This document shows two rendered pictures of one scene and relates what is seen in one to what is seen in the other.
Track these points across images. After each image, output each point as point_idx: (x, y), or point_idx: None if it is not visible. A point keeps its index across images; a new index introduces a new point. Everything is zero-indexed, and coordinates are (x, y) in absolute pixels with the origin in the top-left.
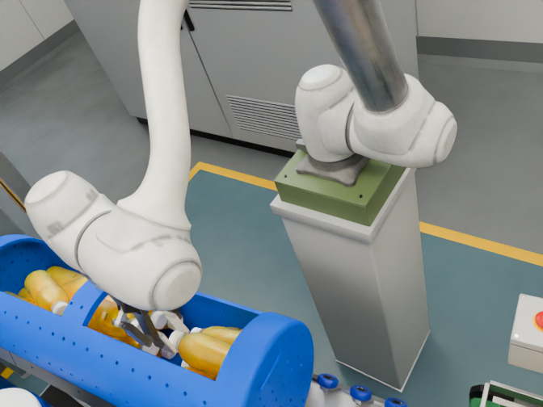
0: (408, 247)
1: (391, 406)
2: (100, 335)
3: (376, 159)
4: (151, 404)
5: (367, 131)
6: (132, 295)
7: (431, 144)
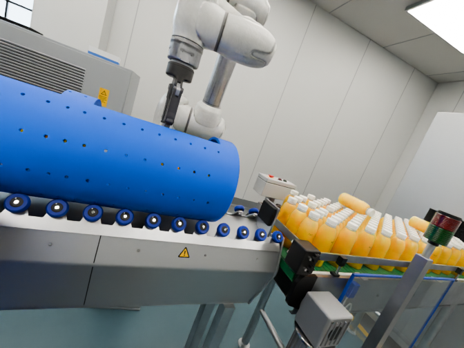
0: None
1: (241, 206)
2: (119, 112)
3: (197, 131)
4: (176, 156)
5: (206, 112)
6: (268, 39)
7: (223, 126)
